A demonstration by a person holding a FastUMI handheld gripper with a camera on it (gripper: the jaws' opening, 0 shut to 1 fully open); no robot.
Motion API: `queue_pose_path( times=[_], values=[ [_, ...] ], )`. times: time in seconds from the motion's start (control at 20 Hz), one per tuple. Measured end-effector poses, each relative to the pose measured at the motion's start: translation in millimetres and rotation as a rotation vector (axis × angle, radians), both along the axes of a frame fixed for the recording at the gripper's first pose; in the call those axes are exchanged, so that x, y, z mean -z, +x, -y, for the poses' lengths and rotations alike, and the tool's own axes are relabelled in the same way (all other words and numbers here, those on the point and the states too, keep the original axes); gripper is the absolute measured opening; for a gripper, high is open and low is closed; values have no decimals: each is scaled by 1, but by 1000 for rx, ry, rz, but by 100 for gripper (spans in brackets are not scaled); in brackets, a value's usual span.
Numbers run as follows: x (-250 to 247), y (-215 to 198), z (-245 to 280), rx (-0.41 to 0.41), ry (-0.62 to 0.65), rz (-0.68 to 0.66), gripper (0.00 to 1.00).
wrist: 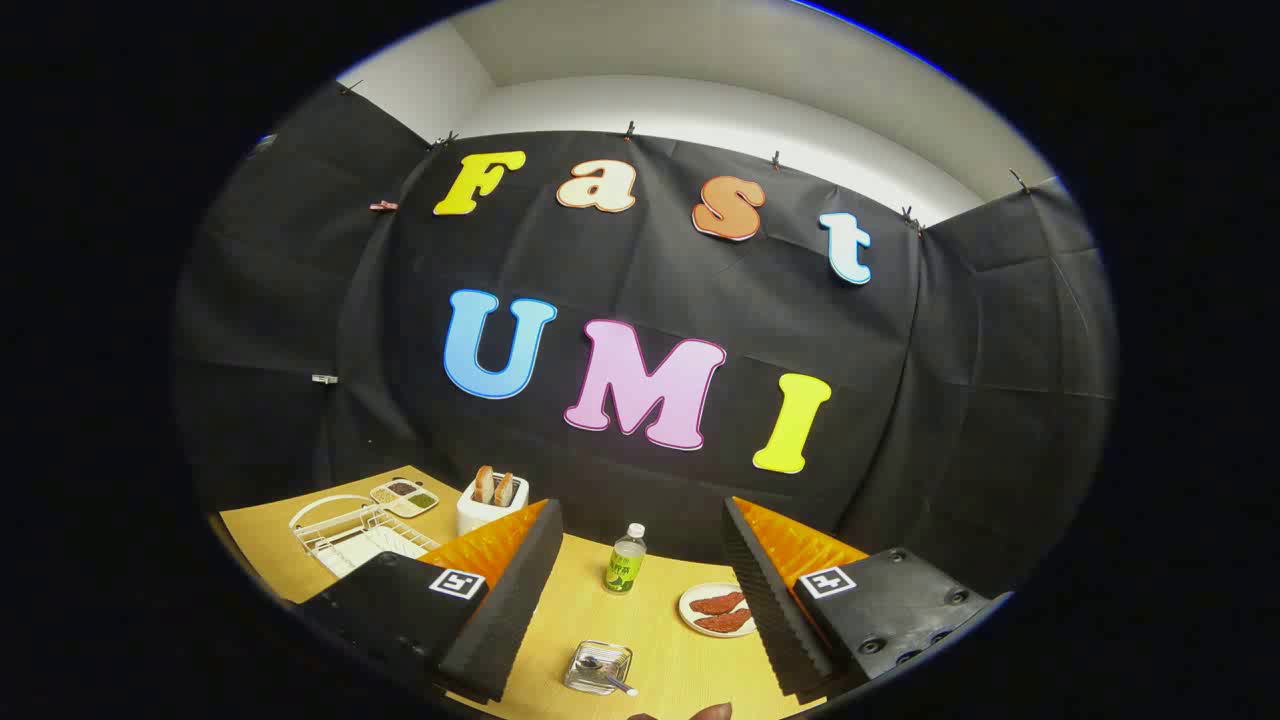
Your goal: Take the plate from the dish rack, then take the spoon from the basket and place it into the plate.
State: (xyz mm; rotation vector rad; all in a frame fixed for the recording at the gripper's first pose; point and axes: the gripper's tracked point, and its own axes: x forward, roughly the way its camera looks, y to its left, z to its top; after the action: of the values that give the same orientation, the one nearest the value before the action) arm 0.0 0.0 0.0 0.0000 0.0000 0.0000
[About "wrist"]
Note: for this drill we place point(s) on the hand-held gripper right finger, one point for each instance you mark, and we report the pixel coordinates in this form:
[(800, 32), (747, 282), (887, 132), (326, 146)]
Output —
[(770, 610)]

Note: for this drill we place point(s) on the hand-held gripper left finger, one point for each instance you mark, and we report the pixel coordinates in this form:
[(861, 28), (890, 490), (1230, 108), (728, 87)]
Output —
[(505, 610)]

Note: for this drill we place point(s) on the small white plate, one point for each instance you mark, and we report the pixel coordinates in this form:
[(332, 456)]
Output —
[(687, 606)]

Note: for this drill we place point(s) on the red meat piece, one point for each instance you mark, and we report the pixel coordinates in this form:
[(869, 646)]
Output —
[(724, 621), (716, 602)]

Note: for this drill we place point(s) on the white toaster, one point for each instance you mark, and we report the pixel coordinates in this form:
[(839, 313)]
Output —
[(478, 518)]

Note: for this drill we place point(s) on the toast bread slice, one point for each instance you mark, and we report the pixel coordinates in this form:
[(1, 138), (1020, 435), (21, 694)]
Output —
[(504, 490), (484, 485)]

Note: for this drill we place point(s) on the green label drink bottle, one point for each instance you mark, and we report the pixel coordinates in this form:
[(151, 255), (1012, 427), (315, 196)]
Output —
[(624, 565)]

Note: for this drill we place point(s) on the divided grain tray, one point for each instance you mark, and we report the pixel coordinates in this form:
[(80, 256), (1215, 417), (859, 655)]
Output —
[(403, 499)]

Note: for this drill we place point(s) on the black backdrop cloth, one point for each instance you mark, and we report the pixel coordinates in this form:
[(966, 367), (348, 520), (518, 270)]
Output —
[(650, 270)]

